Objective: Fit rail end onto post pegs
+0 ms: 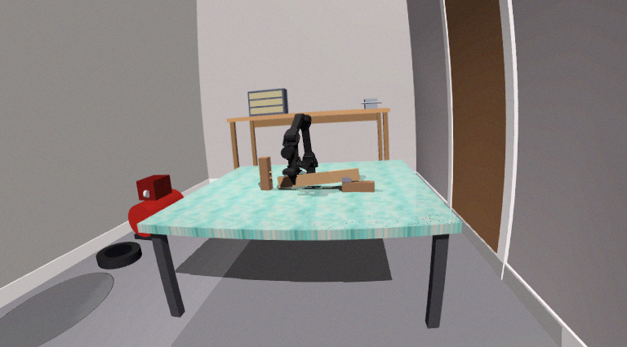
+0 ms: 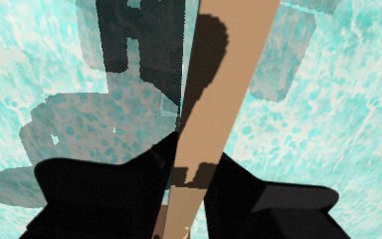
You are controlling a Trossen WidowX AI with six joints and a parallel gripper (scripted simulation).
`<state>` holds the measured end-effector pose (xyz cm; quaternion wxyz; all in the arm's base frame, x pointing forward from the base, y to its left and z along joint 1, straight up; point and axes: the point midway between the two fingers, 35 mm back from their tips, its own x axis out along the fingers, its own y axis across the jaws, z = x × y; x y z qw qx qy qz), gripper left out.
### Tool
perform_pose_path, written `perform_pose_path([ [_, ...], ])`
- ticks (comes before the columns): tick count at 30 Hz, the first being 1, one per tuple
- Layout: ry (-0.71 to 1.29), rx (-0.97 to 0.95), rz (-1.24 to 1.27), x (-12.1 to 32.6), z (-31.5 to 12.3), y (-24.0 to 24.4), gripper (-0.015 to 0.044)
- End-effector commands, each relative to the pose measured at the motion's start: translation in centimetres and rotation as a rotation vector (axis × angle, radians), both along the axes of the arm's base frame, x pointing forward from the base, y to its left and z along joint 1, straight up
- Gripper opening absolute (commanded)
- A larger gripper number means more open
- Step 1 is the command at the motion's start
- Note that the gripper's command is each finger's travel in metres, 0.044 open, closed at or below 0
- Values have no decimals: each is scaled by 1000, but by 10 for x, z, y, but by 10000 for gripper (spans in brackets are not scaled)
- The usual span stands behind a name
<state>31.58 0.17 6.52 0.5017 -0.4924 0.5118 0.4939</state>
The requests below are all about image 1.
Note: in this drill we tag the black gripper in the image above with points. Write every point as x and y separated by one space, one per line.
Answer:
291 171

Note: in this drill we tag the long tan wooden rail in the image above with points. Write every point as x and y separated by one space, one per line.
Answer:
318 178

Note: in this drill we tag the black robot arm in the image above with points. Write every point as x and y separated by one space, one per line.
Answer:
291 140

